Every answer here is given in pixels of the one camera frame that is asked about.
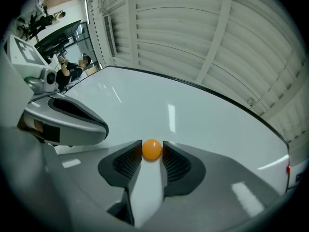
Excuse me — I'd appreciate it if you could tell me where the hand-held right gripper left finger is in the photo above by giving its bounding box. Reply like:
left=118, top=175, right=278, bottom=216
left=57, top=140, right=143, bottom=227

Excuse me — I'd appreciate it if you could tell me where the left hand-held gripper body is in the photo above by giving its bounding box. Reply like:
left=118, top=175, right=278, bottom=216
left=4, top=36, right=60, bottom=96

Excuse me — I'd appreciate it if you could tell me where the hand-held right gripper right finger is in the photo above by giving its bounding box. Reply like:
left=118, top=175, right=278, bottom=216
left=144, top=140, right=284, bottom=232

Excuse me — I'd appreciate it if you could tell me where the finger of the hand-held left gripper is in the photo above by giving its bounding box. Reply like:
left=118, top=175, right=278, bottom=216
left=47, top=94, right=109, bottom=128
left=23, top=102, right=109, bottom=146

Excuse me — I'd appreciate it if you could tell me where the orange round magnet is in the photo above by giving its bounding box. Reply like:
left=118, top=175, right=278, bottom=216
left=141, top=139, right=163, bottom=161

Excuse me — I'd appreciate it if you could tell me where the large black display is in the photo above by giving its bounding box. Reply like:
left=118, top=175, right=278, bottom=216
left=33, top=19, right=83, bottom=57

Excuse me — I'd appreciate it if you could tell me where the white air vent unit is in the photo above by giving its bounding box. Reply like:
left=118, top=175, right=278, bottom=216
left=103, top=14, right=117, bottom=58

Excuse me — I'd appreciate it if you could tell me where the black-framed whiteboard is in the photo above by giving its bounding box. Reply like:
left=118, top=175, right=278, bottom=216
left=57, top=66, right=290, bottom=227

